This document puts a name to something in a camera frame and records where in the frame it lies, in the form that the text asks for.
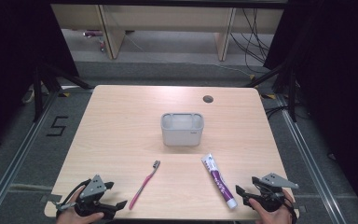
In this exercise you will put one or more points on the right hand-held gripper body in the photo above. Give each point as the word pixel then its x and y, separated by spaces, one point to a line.
pixel 275 182

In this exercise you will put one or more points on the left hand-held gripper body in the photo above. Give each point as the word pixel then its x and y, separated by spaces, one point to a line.
pixel 92 189

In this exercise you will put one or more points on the white and purple toothpaste tube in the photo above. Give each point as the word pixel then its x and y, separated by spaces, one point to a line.
pixel 219 182

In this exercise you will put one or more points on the pink toothbrush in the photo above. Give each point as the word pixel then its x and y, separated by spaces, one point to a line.
pixel 143 186

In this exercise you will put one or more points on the grey plastic container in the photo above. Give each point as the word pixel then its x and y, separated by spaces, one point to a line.
pixel 182 135

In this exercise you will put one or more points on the person's left hand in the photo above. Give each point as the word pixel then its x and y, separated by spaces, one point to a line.
pixel 70 216

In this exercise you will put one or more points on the person's right hand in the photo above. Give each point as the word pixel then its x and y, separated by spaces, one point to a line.
pixel 273 217

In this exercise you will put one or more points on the black metal stand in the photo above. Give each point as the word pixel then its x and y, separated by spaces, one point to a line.
pixel 38 93
pixel 292 93

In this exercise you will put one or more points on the black curtain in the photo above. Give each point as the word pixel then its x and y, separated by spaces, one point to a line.
pixel 12 62
pixel 338 77

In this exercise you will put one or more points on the light wooden bench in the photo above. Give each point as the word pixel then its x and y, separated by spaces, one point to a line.
pixel 167 17

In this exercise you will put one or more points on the aluminium floor rail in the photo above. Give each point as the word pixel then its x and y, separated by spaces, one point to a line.
pixel 310 155
pixel 15 155

